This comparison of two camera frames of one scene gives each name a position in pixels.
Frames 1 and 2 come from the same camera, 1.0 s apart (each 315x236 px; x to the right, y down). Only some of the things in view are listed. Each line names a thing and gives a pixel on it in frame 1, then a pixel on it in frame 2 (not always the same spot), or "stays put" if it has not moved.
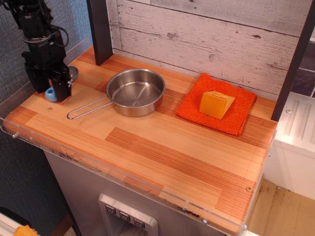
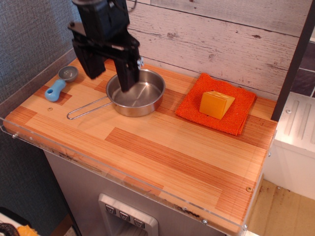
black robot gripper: (46, 51) -> (104, 25)
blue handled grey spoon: (49, 93) stays put
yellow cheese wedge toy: (215, 104) stays put
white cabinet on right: (290, 165) stays put
